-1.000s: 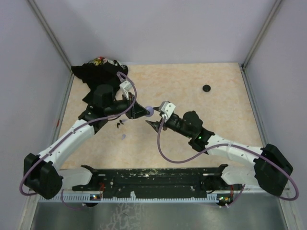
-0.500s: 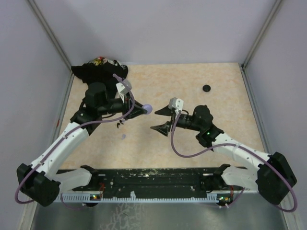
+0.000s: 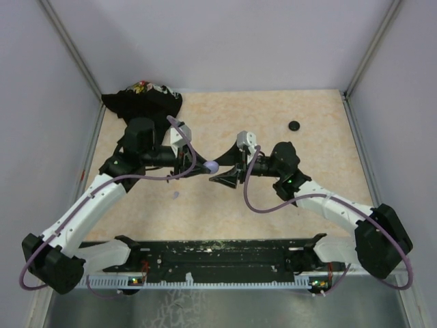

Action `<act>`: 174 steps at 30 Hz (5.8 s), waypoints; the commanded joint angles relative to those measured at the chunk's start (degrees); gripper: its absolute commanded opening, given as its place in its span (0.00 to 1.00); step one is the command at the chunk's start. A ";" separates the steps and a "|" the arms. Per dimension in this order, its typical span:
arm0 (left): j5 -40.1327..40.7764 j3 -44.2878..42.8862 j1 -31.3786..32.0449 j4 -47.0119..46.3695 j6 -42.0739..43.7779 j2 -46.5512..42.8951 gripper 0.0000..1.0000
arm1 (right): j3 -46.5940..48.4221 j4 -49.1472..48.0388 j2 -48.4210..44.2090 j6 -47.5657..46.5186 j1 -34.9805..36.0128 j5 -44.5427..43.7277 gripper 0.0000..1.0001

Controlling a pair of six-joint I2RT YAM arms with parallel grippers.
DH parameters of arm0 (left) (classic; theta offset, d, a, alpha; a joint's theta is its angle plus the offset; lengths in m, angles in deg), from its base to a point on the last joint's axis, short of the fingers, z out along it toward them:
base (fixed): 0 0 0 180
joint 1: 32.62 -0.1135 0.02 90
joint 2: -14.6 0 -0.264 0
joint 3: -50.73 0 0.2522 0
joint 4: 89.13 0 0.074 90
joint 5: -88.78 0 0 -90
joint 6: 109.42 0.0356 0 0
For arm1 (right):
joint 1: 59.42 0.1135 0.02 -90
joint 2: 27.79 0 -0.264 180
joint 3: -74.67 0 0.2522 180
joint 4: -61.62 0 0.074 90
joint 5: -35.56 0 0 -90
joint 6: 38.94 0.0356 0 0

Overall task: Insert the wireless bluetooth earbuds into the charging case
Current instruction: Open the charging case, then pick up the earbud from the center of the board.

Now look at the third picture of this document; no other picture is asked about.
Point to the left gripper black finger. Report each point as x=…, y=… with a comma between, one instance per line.
x=194, y=171
x=198, y=153

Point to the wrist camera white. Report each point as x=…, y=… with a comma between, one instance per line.
x=246, y=139
x=180, y=136

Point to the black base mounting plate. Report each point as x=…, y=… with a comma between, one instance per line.
x=226, y=259

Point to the right aluminium frame post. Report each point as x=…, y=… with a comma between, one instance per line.
x=376, y=41

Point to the aluminium frame post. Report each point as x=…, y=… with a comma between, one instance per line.
x=73, y=51
x=376, y=41

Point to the purple round charging case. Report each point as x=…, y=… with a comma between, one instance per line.
x=211, y=166

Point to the black printed cloth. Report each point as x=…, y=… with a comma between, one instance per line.
x=145, y=100

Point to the black round charging case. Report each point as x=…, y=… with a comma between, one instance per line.
x=294, y=125

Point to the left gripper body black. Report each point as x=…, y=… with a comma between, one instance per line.
x=181, y=162

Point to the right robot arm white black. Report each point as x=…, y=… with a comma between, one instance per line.
x=377, y=240

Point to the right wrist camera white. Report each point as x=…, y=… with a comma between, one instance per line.
x=246, y=139

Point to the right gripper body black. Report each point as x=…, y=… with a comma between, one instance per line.
x=243, y=168

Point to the white slotted cable duct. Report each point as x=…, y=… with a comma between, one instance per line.
x=190, y=282

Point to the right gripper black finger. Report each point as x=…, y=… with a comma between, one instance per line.
x=228, y=179
x=231, y=157

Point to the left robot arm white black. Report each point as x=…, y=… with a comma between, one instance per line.
x=56, y=257

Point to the left aluminium frame post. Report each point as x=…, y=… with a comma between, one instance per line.
x=73, y=51

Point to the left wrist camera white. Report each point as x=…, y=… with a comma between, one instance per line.
x=180, y=136

